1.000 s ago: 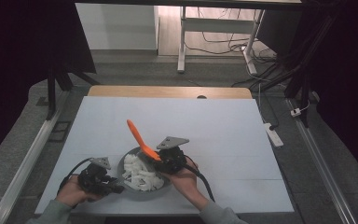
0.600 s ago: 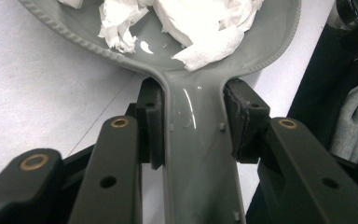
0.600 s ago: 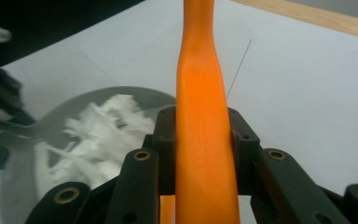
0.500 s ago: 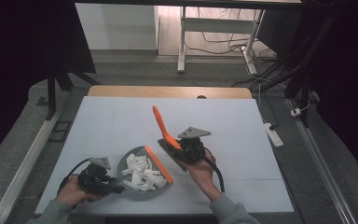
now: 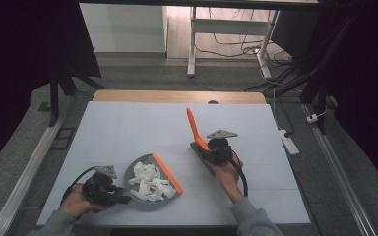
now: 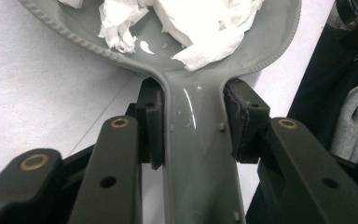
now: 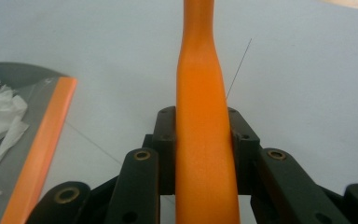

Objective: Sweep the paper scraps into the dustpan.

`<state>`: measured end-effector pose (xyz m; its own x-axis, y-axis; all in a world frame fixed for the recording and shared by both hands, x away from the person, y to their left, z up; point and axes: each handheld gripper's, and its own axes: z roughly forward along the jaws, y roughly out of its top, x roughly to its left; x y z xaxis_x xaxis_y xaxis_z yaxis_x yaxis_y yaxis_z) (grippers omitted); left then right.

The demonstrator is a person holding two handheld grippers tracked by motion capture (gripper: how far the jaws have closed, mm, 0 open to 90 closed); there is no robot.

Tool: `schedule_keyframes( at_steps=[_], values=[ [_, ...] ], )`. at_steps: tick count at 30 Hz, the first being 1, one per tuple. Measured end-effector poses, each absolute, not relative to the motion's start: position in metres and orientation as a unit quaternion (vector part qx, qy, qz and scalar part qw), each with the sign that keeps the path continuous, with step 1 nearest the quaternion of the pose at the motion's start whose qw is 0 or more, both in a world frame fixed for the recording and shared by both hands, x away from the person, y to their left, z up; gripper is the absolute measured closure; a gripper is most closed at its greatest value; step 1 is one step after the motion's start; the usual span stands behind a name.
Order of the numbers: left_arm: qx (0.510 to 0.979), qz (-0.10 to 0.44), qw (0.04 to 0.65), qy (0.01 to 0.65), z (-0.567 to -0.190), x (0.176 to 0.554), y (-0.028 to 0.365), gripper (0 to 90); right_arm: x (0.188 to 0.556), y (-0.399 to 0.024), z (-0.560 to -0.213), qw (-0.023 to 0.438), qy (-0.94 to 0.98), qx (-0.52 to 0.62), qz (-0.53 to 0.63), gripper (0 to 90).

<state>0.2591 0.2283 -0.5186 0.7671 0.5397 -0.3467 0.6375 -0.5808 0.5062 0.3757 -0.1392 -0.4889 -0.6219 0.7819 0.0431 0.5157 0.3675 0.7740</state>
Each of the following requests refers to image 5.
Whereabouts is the person's right hand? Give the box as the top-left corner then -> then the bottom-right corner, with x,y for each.
210,152 -> 246,205

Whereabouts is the left hand-held gripper black cable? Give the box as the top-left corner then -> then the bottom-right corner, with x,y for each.
60,165 -> 96,206

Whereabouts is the white power strip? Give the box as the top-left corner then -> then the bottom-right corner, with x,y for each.
278,129 -> 300,156

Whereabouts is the tangle of black floor cables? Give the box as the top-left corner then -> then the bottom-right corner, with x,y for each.
195,7 -> 293,68

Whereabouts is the pile of white paper scraps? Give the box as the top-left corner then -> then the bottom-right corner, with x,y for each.
127,160 -> 178,203

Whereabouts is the right hand-held gripper black cable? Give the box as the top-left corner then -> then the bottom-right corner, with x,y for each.
230,149 -> 249,198

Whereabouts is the light grey table mat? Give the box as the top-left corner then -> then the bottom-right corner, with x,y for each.
36,100 -> 311,228

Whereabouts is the white desk frame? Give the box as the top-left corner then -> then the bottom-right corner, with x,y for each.
186,6 -> 281,80

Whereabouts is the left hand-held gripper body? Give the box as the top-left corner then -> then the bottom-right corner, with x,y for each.
81,164 -> 123,207

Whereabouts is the grey dustpan with orange edge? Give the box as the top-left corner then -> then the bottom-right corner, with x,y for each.
123,152 -> 185,205

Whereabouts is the aluminium rail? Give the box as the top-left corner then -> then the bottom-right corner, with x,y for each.
302,103 -> 378,236
0,114 -> 67,236

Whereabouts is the white cabinet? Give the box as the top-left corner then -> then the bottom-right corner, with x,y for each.
79,3 -> 169,54

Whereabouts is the person's left hand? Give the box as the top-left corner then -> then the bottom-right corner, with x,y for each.
58,184 -> 110,219

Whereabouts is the hand-held gripper black cable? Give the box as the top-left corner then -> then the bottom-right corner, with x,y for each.
230,149 -> 249,198
60,165 -> 96,206

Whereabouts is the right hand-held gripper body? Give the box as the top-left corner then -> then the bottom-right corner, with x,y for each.
204,129 -> 244,167

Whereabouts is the orange-handled grey brush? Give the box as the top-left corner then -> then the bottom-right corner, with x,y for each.
185,107 -> 217,177

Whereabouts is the black metal stand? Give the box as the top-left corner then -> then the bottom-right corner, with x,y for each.
46,63 -> 108,128
244,13 -> 358,136

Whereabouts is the black power strip cable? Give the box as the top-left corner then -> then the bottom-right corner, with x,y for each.
273,88 -> 295,138

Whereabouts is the black curtain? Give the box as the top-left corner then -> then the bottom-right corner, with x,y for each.
0,0 -> 103,178
270,0 -> 378,198

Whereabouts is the wooden table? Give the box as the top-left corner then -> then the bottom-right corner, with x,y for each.
92,89 -> 268,105

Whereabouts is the black floor bracket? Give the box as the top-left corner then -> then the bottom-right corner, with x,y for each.
50,127 -> 77,151

